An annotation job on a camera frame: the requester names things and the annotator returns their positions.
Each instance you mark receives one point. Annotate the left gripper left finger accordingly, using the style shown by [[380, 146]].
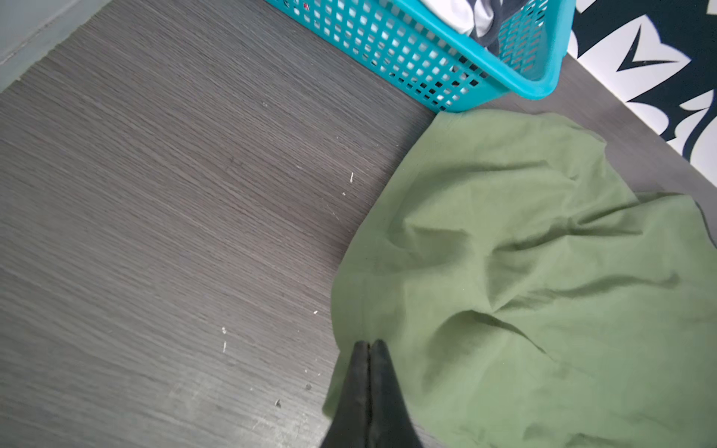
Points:
[[351, 422]]

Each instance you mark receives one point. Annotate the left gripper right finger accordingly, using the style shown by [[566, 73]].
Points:
[[390, 425]]

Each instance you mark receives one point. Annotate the green tank top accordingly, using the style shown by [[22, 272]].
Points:
[[530, 298]]

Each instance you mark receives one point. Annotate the white grey tank top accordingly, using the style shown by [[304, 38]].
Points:
[[480, 20]]

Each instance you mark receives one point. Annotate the teal plastic basket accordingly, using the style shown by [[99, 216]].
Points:
[[402, 42]]

